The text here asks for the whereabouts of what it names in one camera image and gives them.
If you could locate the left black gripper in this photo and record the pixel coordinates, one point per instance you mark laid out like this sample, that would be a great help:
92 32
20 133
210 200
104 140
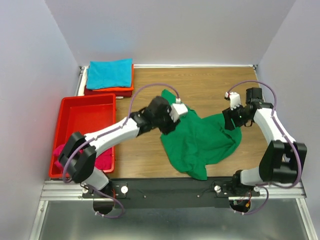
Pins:
172 126

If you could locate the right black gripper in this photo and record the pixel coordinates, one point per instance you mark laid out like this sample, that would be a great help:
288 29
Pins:
228 114

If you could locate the green t-shirt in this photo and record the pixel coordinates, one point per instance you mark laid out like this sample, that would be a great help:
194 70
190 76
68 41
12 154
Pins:
197 142

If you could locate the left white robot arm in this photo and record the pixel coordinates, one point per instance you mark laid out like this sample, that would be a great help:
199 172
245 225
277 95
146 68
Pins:
80 152

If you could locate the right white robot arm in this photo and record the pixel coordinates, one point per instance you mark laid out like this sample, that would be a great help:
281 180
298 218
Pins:
284 157

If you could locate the folded dark red t-shirt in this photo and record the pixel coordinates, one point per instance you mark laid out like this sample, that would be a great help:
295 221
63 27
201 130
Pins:
125 92

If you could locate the crumpled magenta t-shirt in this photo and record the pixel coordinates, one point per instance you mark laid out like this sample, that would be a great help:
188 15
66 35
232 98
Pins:
103 162

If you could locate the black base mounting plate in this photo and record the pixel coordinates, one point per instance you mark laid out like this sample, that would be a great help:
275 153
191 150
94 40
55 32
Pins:
171 193

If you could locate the folded blue t-shirt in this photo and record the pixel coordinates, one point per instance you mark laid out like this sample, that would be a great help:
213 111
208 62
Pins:
109 74

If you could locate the red plastic bin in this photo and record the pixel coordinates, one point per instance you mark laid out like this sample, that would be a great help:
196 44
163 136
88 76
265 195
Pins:
84 114

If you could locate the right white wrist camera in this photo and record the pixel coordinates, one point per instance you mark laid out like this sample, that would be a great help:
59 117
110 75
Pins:
234 100

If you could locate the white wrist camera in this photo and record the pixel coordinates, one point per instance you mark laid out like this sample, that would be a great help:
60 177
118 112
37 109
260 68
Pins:
234 100
178 109

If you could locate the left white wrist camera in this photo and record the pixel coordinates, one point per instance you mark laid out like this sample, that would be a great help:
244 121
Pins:
178 109

